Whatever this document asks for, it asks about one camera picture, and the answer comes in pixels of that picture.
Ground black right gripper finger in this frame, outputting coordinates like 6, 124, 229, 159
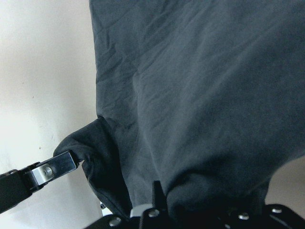
152, 181, 168, 212

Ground black graphic t-shirt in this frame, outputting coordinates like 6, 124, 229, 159
54, 0, 305, 218

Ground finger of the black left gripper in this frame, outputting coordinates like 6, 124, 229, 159
23, 151, 77, 191

